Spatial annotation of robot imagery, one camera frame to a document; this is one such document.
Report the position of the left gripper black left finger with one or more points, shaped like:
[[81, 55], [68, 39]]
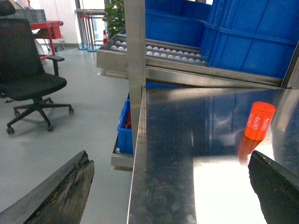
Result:
[[59, 199]]

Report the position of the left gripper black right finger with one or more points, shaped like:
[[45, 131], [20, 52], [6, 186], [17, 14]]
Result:
[[277, 189]]

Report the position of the orange cylindrical capacitor 4680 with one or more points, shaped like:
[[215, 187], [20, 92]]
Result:
[[259, 120]]

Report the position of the small blue bin below table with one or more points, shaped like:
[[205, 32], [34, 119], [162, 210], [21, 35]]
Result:
[[125, 142]]

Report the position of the black office chair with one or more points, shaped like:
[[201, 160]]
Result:
[[22, 76]]

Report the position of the large blue plastic crate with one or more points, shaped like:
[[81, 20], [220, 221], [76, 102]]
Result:
[[252, 36]]

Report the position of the steel roller rack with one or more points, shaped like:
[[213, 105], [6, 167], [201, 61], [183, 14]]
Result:
[[181, 65]]

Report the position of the grey plastic crate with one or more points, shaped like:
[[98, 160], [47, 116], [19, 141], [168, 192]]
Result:
[[32, 15]]

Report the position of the blue crate behind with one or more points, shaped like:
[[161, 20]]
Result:
[[176, 21]]

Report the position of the green potted plant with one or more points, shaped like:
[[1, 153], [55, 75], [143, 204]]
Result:
[[115, 17]]

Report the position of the red conveyor frame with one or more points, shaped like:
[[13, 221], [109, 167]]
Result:
[[48, 30]]

